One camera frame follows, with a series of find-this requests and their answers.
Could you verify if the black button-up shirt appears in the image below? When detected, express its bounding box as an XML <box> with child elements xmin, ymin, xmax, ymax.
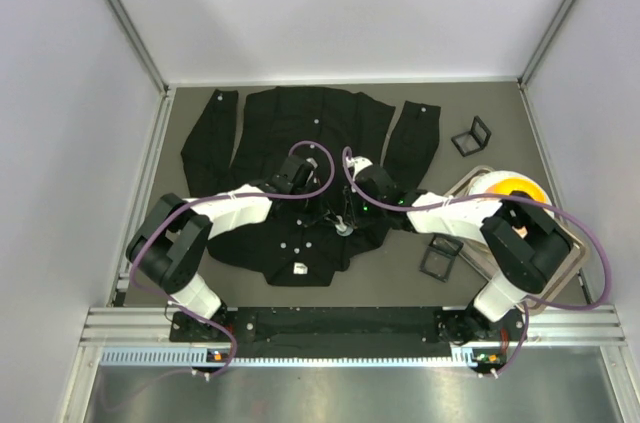
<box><xmin>181</xmin><ymin>87</ymin><xmax>441</xmax><ymax>287</ymax></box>

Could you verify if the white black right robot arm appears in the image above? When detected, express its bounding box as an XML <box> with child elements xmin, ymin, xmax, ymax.
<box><xmin>343</xmin><ymin>157</ymin><xmax>573</xmax><ymax>343</ymax></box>

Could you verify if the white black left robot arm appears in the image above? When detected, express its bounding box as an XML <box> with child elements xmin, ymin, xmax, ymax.
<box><xmin>125</xmin><ymin>153</ymin><xmax>335</xmax><ymax>323</ymax></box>

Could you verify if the round portrait brooch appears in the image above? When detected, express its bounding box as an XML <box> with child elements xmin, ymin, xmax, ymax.
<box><xmin>335</xmin><ymin>224</ymin><xmax>353</xmax><ymax>237</ymax></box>

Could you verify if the black display box near tray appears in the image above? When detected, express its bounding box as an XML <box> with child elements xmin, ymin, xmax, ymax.
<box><xmin>419</xmin><ymin>234</ymin><xmax>464</xmax><ymax>283</ymax></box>

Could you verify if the white bowl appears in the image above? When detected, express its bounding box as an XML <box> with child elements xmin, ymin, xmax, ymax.
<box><xmin>465</xmin><ymin>171</ymin><xmax>551</xmax><ymax>222</ymax></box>

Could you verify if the open black display box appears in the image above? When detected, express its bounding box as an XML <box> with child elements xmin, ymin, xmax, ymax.
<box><xmin>451</xmin><ymin>115</ymin><xmax>492</xmax><ymax>157</ymax></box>

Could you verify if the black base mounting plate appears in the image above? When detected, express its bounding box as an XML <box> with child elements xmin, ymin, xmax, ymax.
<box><xmin>168</xmin><ymin>305</ymin><xmax>506</xmax><ymax>357</ymax></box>

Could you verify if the stainless steel tray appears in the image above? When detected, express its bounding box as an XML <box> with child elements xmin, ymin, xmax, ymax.
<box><xmin>436</xmin><ymin>164</ymin><xmax>592</xmax><ymax>317</ymax></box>

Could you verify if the yellow bowl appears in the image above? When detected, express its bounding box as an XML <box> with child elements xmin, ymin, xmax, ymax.
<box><xmin>487</xmin><ymin>177</ymin><xmax>549</xmax><ymax>204</ymax></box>

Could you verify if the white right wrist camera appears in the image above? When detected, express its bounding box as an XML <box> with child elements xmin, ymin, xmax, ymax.
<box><xmin>346</xmin><ymin>156</ymin><xmax>373</xmax><ymax>178</ymax></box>

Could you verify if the aluminium frame rail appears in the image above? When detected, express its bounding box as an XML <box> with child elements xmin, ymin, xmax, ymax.
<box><xmin>79</xmin><ymin>306</ymin><xmax>626</xmax><ymax>370</ymax></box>

